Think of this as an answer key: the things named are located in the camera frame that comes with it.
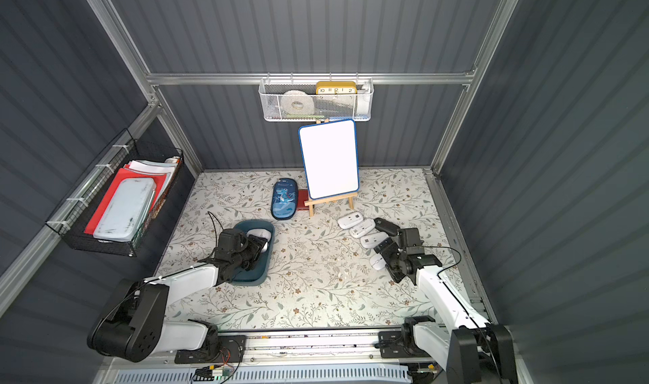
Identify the red flat box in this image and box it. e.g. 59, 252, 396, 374
297, 190, 309, 211

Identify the white plastic tray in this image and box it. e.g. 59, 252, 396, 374
93, 178, 155, 242

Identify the white tape roll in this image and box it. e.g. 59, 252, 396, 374
280, 90, 315, 116

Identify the black computer mouse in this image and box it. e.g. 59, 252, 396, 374
375, 218, 400, 236

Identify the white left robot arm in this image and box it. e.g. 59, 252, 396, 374
87, 229, 272, 362

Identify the teal storage box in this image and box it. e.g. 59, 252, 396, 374
230, 219, 275, 287

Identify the white grey computer mouse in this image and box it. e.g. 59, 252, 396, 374
247, 229, 272, 253

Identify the yellow clock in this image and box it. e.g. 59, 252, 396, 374
315, 81, 358, 96

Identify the wooden easel stand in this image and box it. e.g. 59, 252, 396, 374
305, 192, 358, 218

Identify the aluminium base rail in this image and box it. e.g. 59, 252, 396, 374
116, 327, 447, 384

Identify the black wire wall basket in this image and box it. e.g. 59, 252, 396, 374
46, 131, 184, 257

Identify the blue dinosaur pencil case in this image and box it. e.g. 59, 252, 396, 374
271, 178, 298, 220

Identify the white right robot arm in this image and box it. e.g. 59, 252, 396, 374
374, 228, 519, 383

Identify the white wire wall basket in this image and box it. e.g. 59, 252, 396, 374
258, 77, 375, 122

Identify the white papers stack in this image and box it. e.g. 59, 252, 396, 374
124, 157, 180, 202

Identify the blue framed whiteboard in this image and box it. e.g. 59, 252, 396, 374
298, 120, 360, 200

